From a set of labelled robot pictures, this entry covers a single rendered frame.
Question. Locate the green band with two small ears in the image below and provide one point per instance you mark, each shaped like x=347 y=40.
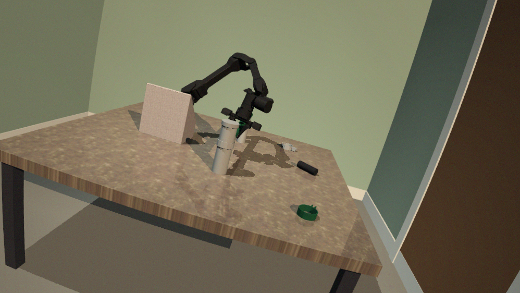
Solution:
x=305 y=215

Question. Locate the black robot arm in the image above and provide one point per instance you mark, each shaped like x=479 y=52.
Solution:
x=235 y=63

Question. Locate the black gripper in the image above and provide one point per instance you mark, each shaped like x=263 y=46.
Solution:
x=244 y=112

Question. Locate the grey cup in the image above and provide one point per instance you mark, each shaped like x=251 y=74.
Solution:
x=225 y=145

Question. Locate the black cylinder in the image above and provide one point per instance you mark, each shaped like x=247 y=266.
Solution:
x=307 y=168

